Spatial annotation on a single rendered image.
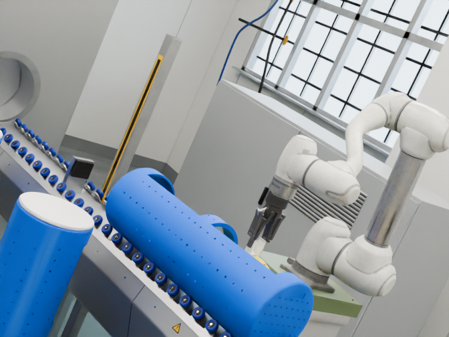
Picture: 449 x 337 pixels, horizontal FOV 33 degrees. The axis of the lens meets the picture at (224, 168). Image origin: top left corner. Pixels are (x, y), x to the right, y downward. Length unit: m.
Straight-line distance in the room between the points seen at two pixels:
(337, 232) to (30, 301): 1.19
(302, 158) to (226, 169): 2.79
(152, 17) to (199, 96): 1.02
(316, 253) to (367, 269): 0.22
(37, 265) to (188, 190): 2.97
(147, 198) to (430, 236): 1.84
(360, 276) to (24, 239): 1.25
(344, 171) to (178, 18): 5.58
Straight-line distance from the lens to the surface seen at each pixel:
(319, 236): 3.03
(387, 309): 4.23
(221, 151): 5.32
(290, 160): 2.47
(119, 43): 7.66
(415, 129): 2.81
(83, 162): 3.33
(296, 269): 3.09
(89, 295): 3.06
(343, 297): 3.16
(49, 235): 2.64
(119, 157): 3.65
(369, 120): 2.78
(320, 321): 3.10
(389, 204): 2.89
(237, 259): 2.49
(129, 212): 2.84
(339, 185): 2.39
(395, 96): 2.90
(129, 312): 2.82
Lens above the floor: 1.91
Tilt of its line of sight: 11 degrees down
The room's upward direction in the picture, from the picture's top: 24 degrees clockwise
